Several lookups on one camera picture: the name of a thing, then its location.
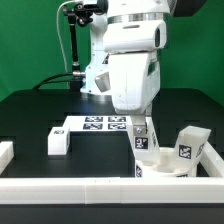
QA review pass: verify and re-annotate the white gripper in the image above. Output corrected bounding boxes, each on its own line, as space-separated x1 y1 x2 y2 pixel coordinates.
95 20 167 136

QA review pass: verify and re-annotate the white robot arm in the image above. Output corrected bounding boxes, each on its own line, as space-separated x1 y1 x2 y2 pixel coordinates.
83 0 207 136

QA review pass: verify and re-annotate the white paper marker sheet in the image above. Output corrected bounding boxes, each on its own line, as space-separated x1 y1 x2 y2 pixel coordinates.
63 115 130 132

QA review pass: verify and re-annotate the white front fence rail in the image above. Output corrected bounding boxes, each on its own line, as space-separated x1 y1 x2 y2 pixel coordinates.
0 177 224 204

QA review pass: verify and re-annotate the black cable bundle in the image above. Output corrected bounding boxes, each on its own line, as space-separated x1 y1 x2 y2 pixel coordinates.
32 72 75 90

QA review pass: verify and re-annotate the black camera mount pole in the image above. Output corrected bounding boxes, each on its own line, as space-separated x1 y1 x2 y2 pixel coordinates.
63 3 92 91

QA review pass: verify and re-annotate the white overhead camera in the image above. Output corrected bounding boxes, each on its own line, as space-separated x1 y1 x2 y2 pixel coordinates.
83 0 108 10

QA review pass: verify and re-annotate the white left fence rail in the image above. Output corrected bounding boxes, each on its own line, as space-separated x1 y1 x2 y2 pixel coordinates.
0 141 14 175

